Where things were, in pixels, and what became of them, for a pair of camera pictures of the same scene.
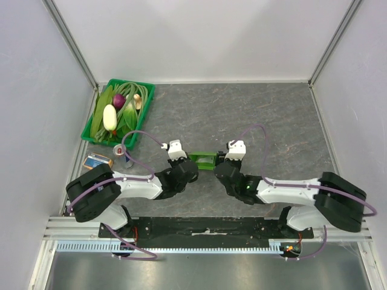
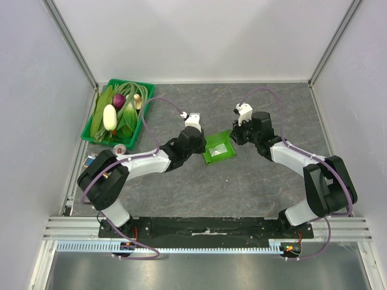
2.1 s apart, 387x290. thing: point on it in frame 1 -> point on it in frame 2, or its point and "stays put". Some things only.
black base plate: [201, 228] stays put
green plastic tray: [120, 113] stays put
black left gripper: [172, 162] -> [202, 148]
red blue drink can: [119, 153] stays put
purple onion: [118, 101] stays put
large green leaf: [98, 121] stays put
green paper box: [205, 160] -> [219, 147]
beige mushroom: [138, 101] stays put
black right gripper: [219, 163] -> [236, 136]
